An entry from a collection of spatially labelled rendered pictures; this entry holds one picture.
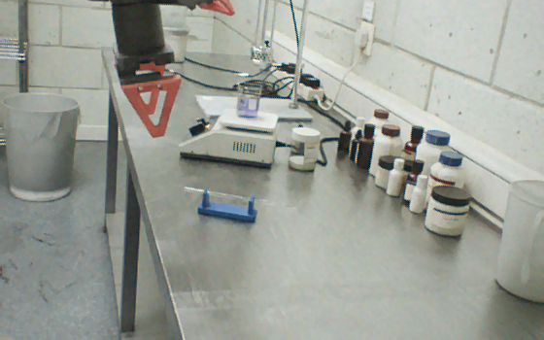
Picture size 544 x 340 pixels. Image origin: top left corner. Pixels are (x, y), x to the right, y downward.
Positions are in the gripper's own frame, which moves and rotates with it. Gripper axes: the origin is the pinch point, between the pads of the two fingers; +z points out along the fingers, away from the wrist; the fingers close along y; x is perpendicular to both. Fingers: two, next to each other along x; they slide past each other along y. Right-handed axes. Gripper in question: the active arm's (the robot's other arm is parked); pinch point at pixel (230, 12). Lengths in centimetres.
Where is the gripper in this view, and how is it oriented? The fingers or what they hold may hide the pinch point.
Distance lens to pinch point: 155.0
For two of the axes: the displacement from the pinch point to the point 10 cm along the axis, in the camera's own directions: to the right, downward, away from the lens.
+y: 2.1, -8.1, 5.5
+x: -6.9, 2.7, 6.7
